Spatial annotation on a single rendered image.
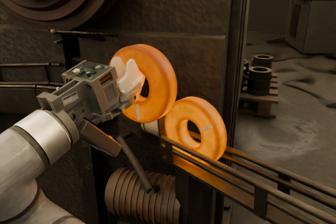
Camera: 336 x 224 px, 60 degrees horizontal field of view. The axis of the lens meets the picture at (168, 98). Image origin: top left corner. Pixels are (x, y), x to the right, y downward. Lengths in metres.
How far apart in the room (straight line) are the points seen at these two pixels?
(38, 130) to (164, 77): 0.23
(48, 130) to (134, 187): 0.41
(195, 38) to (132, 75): 0.34
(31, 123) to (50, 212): 0.12
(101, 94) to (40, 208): 0.18
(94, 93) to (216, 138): 0.27
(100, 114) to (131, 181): 0.36
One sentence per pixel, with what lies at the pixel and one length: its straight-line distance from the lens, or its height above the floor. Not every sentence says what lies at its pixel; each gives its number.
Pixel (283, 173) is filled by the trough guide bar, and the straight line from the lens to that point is 0.57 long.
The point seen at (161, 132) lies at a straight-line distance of 0.69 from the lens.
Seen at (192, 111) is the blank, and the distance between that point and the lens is 0.61.
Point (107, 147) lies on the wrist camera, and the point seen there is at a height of 0.75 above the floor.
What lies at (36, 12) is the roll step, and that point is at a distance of 0.90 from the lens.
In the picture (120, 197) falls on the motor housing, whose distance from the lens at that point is 0.80.
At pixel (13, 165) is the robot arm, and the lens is 0.41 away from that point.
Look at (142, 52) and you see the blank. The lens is 0.54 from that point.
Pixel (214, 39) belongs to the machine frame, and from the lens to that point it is 0.82.
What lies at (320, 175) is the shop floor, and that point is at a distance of 1.90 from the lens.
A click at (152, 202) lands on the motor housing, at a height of 0.50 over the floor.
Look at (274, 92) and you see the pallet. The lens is 2.62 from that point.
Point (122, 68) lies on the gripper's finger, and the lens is 0.56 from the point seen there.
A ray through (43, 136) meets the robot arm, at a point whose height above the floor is 0.82.
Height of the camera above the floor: 1.01
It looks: 22 degrees down
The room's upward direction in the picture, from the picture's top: straight up
